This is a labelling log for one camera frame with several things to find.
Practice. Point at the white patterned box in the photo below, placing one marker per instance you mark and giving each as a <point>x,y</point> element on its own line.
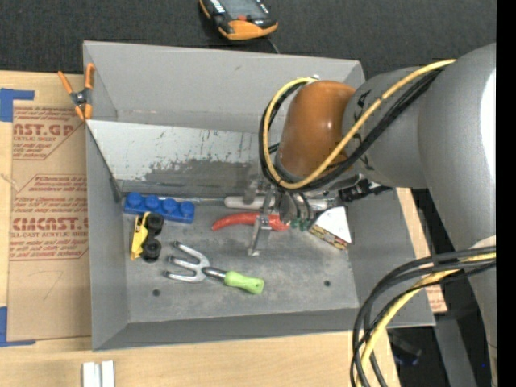
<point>336,226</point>

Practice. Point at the red toy chili pepper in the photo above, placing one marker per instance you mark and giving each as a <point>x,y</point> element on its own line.
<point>235,220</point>

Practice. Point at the yellow toy truck black wheels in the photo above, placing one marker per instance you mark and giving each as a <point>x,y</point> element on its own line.
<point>146,236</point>

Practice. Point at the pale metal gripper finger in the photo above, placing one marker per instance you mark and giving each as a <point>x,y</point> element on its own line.
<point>259,238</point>
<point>269,205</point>

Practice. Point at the black cylinder on white bracket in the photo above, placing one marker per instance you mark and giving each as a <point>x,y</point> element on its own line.
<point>356,192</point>

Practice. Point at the blue four-stud toy brick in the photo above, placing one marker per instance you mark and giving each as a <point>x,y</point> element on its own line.
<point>159,207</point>

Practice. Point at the grey metal bin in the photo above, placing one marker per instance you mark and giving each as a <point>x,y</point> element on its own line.
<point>250,280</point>

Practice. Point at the brown cardboard board red print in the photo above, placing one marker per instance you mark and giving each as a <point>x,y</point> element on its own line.
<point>48,280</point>

